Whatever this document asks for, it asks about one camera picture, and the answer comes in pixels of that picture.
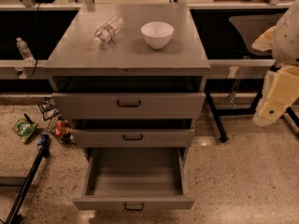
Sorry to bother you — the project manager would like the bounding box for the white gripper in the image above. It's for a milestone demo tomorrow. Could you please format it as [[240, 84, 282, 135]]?
[[253, 65, 299, 126]]

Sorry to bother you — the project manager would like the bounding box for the clear plastic water bottle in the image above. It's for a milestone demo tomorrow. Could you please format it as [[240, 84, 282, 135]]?
[[93, 15, 124, 45]]

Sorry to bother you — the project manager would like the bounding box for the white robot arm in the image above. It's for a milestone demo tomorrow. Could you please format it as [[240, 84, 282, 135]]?
[[252, 0, 299, 126]]

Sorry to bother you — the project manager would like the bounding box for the grey top drawer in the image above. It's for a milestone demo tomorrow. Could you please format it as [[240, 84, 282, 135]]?
[[53, 92, 205, 119]]

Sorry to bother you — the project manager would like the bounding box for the grey middle drawer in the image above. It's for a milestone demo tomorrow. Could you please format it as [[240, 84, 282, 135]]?
[[72, 129, 194, 147]]

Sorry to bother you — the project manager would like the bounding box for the grey metal drawer cabinet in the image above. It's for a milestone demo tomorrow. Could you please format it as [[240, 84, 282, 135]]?
[[42, 2, 211, 161]]

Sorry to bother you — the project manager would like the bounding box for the grey open bottom drawer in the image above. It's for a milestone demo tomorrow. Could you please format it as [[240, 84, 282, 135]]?
[[73, 147, 194, 211]]

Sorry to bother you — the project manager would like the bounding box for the small upright water bottle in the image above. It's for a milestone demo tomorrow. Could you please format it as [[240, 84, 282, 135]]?
[[16, 37, 35, 65]]

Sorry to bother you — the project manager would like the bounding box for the grey tilted table board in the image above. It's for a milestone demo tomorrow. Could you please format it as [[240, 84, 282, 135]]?
[[229, 13, 282, 56]]

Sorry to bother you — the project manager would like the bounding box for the white ceramic bowl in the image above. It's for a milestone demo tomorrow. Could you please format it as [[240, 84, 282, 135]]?
[[141, 21, 174, 49]]

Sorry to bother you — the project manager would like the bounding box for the orange snack packet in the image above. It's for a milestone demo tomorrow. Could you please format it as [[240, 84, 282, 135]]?
[[53, 120, 72, 139]]

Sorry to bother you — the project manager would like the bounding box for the dark printed snack packet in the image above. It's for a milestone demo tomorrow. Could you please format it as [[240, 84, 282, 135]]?
[[36, 98, 60, 121]]

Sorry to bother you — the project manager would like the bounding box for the blue soda can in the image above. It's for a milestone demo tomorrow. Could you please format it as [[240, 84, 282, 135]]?
[[37, 134, 50, 149]]

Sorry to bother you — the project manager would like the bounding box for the black marker pen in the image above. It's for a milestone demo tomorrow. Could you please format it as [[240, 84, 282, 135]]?
[[23, 114, 34, 124]]

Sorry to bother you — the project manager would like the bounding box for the green snack bag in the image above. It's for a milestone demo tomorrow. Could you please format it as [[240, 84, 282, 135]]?
[[12, 118, 37, 143]]

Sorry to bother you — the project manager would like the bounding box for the black floor pole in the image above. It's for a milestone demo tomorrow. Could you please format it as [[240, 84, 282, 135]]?
[[5, 147, 50, 224]]

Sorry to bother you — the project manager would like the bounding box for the black table stand frame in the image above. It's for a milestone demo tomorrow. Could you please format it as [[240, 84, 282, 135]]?
[[205, 63, 299, 143]]

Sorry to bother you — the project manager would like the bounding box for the black hanging cable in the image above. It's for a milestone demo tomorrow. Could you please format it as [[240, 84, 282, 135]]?
[[28, 2, 43, 78]]

